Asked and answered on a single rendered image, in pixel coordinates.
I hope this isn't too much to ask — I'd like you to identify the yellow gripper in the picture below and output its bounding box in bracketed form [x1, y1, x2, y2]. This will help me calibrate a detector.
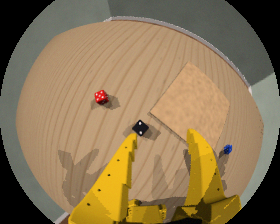
[68, 129, 242, 224]

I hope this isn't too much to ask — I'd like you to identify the blue die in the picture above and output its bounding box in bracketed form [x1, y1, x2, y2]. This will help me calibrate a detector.
[224, 145, 232, 154]

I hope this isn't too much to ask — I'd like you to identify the red die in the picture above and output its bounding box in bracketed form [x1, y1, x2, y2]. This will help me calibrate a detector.
[94, 90, 109, 105]

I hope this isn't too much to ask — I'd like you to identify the black die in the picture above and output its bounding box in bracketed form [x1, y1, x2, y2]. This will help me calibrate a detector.
[132, 120, 149, 136]

